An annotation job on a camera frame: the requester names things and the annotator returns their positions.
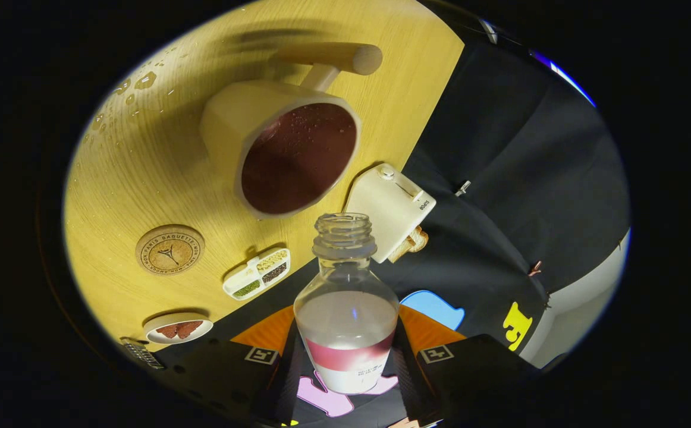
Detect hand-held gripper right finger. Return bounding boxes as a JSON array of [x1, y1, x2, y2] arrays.
[[394, 304, 542, 426]]

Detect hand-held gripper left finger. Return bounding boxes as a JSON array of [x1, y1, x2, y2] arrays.
[[155, 304, 299, 426]]

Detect clear juice bottle red label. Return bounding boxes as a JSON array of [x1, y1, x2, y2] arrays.
[[293, 213, 400, 395]]

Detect round cork coaster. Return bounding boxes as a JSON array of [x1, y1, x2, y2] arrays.
[[136, 224, 206, 276]]

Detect cream cup with wooden handle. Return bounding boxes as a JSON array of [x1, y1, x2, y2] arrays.
[[200, 42, 384, 221]]

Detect white divided condiment dish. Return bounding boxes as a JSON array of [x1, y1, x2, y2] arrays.
[[222, 248, 291, 301]]

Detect toast slice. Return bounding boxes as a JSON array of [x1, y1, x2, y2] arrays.
[[388, 238, 416, 264], [405, 227, 429, 253]]

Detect white round plate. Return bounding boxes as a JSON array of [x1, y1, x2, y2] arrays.
[[143, 313, 214, 345]]

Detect cream toaster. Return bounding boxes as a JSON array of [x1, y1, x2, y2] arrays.
[[344, 163, 437, 264]]

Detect black backdrop cloth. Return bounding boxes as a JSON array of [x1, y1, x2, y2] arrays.
[[212, 18, 630, 428]]

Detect wooden table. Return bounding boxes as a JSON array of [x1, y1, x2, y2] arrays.
[[63, 0, 465, 354]]

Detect metal wire rack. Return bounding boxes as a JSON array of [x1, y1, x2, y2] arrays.
[[121, 337, 165, 370]]

